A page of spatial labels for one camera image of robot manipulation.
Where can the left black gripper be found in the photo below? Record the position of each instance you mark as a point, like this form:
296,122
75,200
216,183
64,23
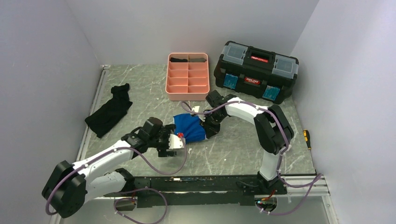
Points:
166,130

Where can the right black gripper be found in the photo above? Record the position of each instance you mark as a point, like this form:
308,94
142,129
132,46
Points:
210,130

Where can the blue underwear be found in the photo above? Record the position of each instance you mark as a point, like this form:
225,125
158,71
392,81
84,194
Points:
190,128

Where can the black underwear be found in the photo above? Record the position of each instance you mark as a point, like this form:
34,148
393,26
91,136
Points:
110,113

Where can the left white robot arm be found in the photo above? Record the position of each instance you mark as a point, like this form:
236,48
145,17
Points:
71,185

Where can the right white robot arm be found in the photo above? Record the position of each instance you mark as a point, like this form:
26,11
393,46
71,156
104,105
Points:
273,129

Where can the pink divided organizer tray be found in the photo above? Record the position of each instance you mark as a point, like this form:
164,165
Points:
187,81

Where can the rolled grey cloth in tray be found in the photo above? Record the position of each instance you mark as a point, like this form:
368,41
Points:
197,60

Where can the black toolbox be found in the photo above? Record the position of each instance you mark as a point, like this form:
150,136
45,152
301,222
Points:
256,72

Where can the yellow black screwdriver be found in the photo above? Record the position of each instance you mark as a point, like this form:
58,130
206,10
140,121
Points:
307,138

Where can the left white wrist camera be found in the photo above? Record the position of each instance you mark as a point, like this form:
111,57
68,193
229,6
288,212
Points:
175,142

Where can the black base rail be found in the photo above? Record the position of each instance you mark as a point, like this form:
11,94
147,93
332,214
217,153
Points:
243,190

